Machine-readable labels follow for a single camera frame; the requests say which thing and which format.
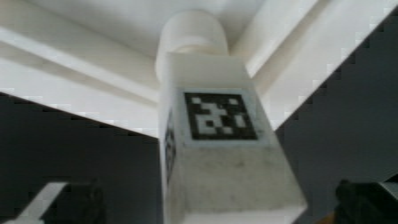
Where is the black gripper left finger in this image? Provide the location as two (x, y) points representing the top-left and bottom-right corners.
(0, 182), (106, 224)

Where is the white square tabletop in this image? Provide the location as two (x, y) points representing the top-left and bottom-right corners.
(0, 0), (398, 135)

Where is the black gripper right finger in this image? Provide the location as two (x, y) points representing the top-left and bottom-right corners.
(334, 174), (398, 224)

